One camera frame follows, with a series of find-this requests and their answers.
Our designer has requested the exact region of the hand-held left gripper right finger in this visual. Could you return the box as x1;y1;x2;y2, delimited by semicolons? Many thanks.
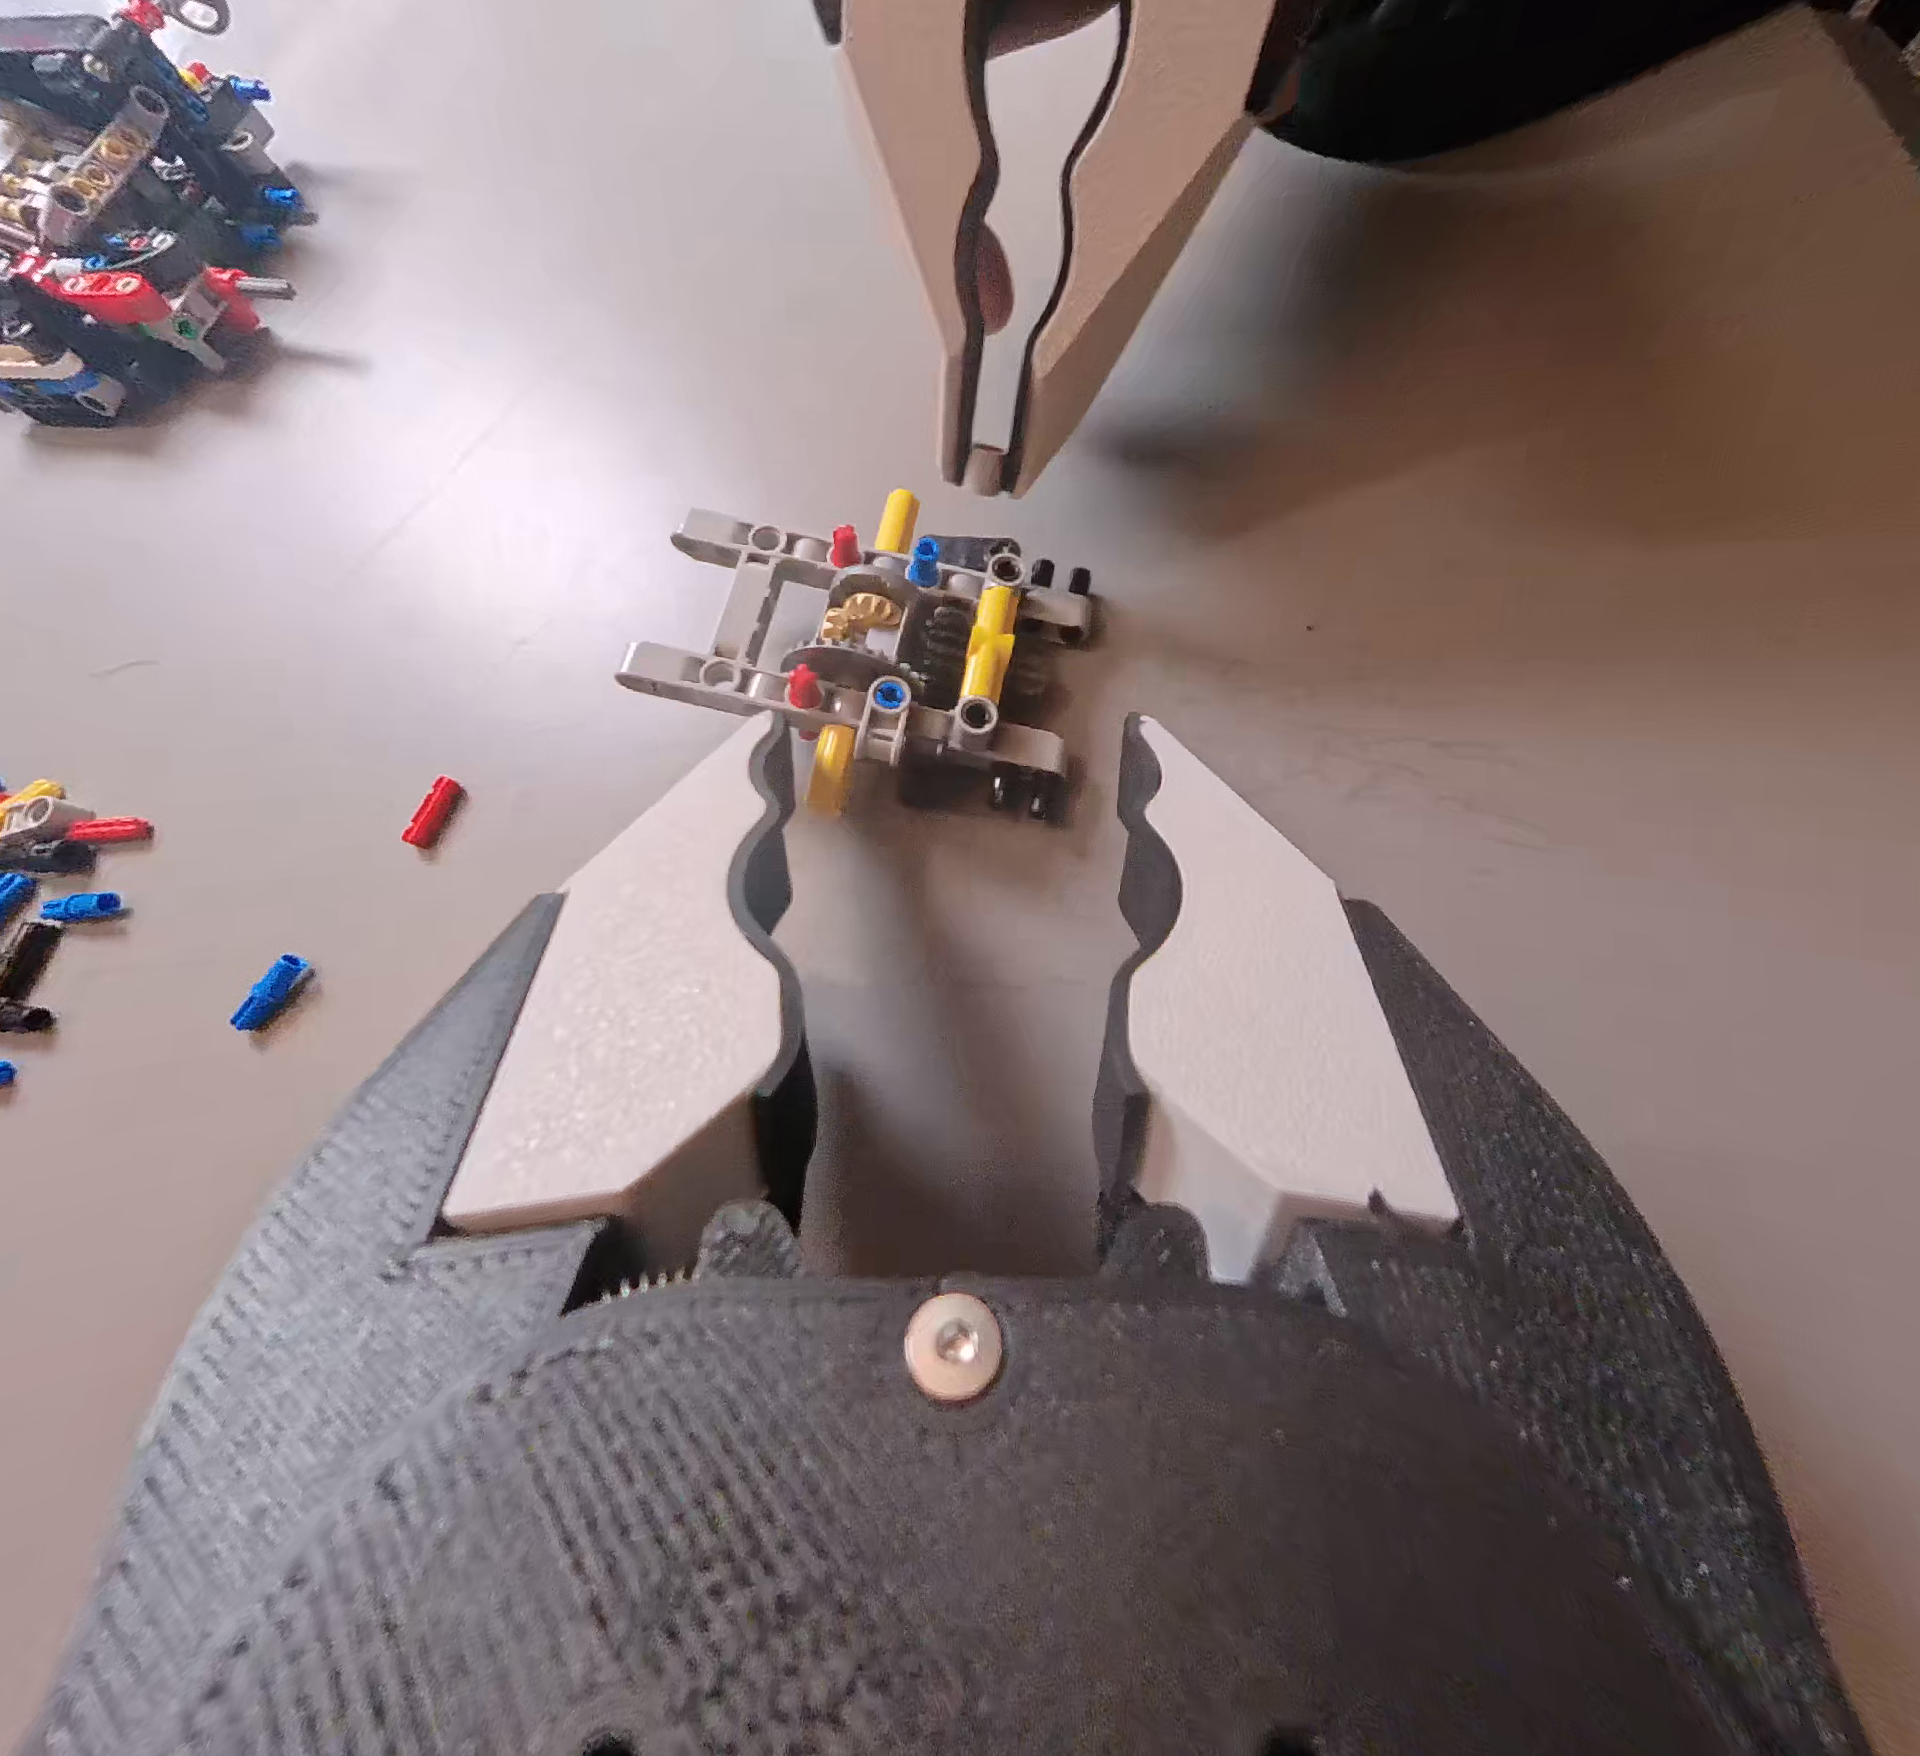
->
1092;711;1464;1287

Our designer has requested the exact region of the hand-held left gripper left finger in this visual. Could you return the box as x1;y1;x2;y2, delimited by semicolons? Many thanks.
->
438;710;819;1240

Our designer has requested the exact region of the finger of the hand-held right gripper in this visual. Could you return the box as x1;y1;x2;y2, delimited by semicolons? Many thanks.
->
1003;0;1326;497
835;0;1032;489

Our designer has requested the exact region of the small grey lego differential assembly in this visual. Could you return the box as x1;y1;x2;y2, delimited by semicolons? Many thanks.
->
613;488;1103;826

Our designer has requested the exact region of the blue lego pin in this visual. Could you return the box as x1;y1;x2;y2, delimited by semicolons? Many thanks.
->
228;953;317;1034

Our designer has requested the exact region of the black lego car chassis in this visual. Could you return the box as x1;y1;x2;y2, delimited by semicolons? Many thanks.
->
0;0;319;427

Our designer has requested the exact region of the pile of blue yellow pins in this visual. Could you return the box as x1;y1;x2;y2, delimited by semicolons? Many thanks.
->
0;778;155;1090

